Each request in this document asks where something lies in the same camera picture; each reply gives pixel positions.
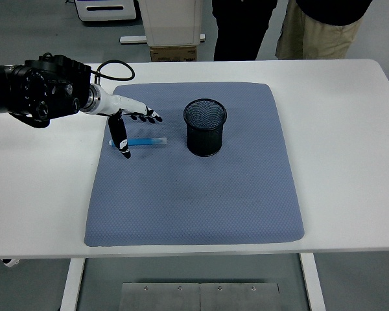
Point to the white appliance with black slot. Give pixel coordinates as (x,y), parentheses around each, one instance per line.
(100,14)

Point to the person in black trousers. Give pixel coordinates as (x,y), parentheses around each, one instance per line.
(236,32)

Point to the cardboard box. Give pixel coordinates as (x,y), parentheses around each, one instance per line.
(172,53)

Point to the white table leg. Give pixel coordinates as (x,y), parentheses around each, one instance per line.
(312,285)
(70,285)

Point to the small white black object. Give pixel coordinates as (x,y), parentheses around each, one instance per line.
(10,262)

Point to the blue-grey textured mat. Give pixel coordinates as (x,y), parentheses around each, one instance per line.
(188,201)

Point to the black mesh pen holder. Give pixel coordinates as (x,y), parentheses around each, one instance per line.
(204,142)

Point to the person in beige trousers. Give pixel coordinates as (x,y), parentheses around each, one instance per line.
(317,35)

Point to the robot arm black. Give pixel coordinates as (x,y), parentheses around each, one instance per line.
(45,87)

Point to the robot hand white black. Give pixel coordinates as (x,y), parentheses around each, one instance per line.
(126,103)

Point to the blue marker clear cap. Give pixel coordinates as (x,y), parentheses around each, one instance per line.
(147,142)

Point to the white base bar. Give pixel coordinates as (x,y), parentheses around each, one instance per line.
(133,39)

